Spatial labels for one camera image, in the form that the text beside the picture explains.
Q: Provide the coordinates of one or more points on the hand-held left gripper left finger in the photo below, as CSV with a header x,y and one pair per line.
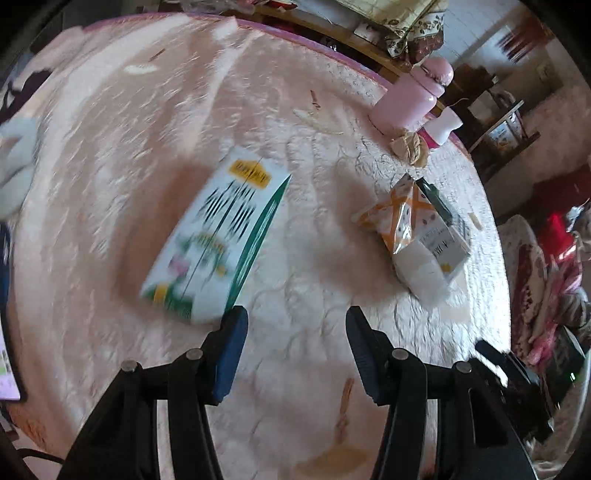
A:
x,y
228,360

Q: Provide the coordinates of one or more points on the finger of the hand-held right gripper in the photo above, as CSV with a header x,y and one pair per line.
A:
x,y
508,364

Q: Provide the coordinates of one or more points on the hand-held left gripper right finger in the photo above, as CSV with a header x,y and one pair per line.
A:
x,y
364,360

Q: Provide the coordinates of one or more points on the white green milk carton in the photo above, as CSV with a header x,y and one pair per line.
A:
x,y
217,235

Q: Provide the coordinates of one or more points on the floral red white cushion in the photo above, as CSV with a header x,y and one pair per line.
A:
x,y
528,272

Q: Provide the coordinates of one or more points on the white foam block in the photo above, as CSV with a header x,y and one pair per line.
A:
x,y
422,272

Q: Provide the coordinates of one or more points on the small green white carton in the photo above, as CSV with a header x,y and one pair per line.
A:
x,y
450,240

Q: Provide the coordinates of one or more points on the orange white snack packet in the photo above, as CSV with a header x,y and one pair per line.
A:
x,y
401,217

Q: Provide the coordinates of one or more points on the crumpled brown paper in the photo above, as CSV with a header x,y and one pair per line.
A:
x,y
410,147

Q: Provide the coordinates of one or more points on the smartphone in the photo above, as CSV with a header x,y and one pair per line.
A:
x,y
7,364

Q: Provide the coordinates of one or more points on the wooden chair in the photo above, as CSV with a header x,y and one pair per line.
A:
x,y
505,134

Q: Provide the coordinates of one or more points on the small white pink-label bottle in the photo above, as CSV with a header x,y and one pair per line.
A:
x,y
441,127

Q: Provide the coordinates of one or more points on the pink water bottle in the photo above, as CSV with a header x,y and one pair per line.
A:
x,y
411,99

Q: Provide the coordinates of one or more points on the wooden cabinet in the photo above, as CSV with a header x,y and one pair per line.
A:
x,y
351,41

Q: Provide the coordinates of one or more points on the dark cloth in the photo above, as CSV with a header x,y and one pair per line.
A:
x,y
21,92

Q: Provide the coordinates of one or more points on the floral yellow cloth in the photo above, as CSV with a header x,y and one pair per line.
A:
x,y
406,21

